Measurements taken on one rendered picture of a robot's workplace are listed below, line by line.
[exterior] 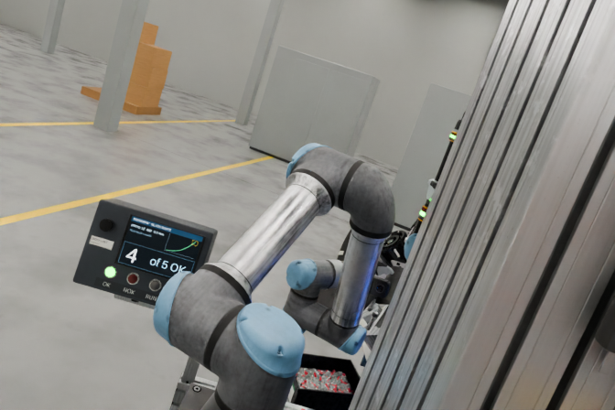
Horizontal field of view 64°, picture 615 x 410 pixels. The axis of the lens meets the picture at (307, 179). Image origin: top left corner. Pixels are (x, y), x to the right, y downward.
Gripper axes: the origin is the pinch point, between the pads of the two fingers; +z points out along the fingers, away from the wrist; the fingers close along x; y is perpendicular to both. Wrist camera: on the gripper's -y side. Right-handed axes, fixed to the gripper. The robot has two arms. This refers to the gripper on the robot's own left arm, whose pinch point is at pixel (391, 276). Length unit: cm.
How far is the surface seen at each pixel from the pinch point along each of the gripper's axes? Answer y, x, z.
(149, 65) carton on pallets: 789, -61, 210
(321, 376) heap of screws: 4.5, 32.7, -12.3
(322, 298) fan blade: 21.4, 16.8, -3.1
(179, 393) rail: 10, 34, -54
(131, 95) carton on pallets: 812, 0, 198
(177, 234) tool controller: 10, -6, -65
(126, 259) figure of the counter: 14, 2, -73
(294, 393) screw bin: 0.2, 33.1, -25.8
